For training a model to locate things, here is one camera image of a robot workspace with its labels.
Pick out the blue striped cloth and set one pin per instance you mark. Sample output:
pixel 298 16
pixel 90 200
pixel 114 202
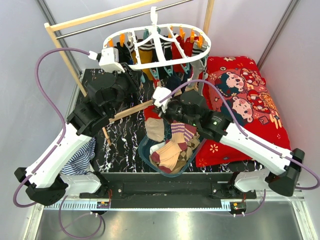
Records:
pixel 80 161

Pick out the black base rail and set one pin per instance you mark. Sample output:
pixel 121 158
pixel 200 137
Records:
pixel 213 184

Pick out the clear blue plastic bin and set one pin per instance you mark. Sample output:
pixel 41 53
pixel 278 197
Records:
pixel 185 160

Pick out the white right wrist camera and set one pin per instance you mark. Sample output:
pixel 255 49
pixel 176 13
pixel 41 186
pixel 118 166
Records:
pixel 161 98

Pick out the beige sock with red cuff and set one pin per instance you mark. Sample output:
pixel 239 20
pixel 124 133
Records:
pixel 156 82

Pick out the navy hanging sock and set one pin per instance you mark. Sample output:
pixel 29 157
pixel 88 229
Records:
pixel 175 80

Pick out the white oval clip hanger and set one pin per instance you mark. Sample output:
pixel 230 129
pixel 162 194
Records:
pixel 155 33

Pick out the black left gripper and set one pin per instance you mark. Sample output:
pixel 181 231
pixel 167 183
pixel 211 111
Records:
pixel 129 75

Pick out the teal clothes clip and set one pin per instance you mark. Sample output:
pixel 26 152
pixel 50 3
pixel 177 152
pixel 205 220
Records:
pixel 155 73

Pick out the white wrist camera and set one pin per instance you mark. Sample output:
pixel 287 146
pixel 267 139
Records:
pixel 109 60
pixel 161 98

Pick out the mustard yellow hanging sock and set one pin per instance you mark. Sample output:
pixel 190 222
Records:
pixel 145 55

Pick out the grey hanging sock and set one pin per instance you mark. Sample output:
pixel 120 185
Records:
pixel 199 67

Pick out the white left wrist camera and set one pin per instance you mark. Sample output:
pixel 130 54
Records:
pixel 109 60

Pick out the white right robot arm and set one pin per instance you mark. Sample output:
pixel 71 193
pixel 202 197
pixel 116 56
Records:
pixel 281 166

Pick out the red cartoon print pillow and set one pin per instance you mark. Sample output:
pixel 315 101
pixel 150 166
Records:
pixel 241 88

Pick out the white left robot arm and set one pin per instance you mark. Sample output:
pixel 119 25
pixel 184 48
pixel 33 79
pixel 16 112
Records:
pixel 45 182

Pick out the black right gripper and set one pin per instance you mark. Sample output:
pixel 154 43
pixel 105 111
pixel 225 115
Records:
pixel 169 104

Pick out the purple striped beige sock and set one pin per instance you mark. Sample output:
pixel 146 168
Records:
pixel 181 132

